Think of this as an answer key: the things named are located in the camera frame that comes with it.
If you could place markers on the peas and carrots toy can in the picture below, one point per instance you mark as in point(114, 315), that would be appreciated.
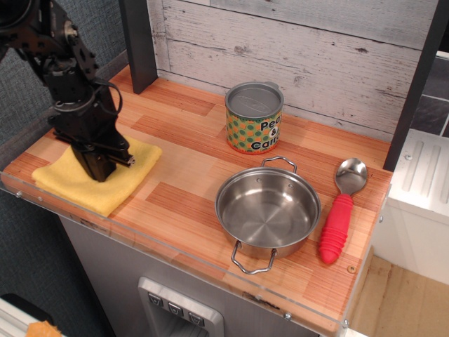
point(253, 116)

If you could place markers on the grey toy fridge cabinet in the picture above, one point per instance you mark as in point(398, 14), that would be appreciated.
point(116, 271)

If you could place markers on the silver dispenser panel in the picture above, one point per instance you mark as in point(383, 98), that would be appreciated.
point(175, 310)

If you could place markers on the dark grey post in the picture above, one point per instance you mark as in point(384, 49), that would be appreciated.
point(139, 43)
point(430, 48)

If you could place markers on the small steel pot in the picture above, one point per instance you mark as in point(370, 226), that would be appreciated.
point(266, 213)

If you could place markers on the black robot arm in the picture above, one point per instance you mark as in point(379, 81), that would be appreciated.
point(42, 35)

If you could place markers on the yellow cloth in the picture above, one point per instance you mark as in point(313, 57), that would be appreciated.
point(67, 179)

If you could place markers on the orange object bottom left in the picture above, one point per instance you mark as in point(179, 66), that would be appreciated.
point(42, 329)

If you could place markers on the dark grey left post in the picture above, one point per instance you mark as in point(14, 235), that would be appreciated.
point(139, 43)

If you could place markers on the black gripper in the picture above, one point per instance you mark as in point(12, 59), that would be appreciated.
point(90, 128)

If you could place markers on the spoon with red handle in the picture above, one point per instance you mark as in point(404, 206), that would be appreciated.
point(351, 177)

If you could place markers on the dark grey right post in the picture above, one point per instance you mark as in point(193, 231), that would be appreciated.
point(430, 48)

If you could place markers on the white toy sink unit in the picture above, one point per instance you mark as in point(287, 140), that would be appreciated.
point(412, 231)

